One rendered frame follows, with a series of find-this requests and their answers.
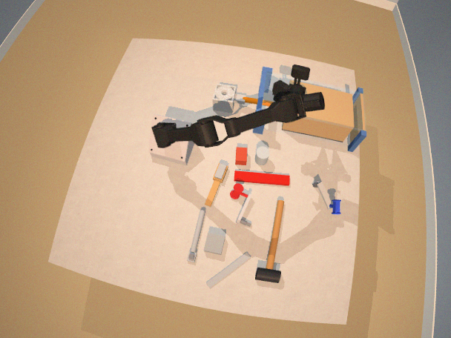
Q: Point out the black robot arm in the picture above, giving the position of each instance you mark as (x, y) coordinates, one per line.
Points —
(285, 108)

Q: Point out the grey cylinder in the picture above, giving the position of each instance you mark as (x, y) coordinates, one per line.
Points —
(262, 155)

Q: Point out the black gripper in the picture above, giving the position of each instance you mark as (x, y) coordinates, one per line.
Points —
(300, 73)

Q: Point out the black-headed mallet with wooden handle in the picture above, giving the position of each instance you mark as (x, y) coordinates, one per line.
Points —
(268, 274)

